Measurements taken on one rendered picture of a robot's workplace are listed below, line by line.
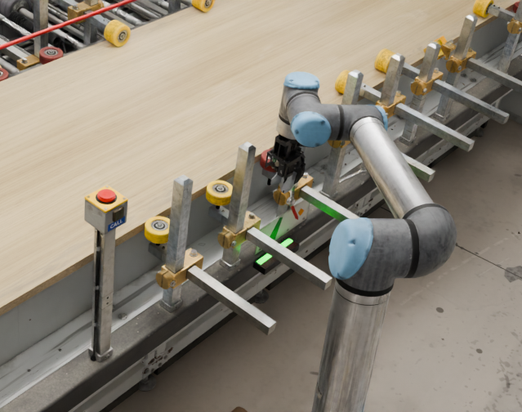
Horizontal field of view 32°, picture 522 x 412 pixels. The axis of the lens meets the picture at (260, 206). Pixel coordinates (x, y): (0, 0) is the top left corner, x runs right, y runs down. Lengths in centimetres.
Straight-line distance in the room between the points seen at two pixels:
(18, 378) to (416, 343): 170
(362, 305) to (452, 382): 177
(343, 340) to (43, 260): 88
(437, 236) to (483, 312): 209
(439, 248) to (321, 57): 172
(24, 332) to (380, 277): 110
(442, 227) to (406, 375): 174
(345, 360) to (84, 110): 140
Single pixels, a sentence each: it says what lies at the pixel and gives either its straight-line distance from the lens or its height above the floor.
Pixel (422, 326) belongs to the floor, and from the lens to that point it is 367.
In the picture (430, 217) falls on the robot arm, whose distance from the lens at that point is 178.
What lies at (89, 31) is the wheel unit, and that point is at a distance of 342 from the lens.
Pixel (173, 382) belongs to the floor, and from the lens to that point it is 326.
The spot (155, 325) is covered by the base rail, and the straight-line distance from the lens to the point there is 247.
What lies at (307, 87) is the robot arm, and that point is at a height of 135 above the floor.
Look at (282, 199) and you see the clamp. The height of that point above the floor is 85.
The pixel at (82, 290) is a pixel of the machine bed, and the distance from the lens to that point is 255.
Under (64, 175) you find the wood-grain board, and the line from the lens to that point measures 263.
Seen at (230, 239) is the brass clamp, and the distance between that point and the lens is 255.
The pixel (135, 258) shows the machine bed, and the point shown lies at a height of 70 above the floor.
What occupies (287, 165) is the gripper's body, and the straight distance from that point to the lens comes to 238.
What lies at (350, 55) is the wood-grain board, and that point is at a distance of 342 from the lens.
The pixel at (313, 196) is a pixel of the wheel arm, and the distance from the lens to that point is 272.
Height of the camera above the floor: 250
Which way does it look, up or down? 38 degrees down
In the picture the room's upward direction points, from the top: 10 degrees clockwise
